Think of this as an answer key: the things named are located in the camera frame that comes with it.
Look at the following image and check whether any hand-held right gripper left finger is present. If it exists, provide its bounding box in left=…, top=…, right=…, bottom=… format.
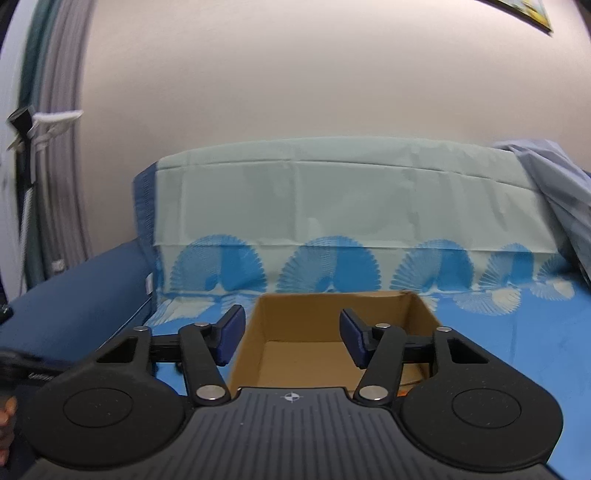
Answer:
left=95, top=304, right=246, bottom=407

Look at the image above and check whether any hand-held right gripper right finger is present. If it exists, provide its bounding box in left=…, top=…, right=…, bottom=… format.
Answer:
left=339, top=308, right=491, bottom=407

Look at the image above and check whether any brown cardboard box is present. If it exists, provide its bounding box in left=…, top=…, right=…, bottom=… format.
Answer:
left=225, top=290, right=445, bottom=398

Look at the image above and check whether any person's left hand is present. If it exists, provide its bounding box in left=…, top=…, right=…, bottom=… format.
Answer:
left=0, top=396, right=18, bottom=452

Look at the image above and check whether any dark blue cushion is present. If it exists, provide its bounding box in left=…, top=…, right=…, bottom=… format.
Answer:
left=0, top=237, right=156, bottom=365

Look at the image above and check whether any grey curtain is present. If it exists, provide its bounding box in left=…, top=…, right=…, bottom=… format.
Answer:
left=17, top=0, right=99, bottom=289

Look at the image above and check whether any black stand with clamp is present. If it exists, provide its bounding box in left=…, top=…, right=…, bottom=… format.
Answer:
left=6, top=105, right=38, bottom=289

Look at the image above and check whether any light blue blanket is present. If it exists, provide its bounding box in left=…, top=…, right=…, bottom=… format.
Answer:
left=491, top=138, right=591, bottom=288

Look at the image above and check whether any black-framed wall painting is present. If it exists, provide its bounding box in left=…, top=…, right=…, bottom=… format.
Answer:
left=488, top=0, right=554, bottom=34

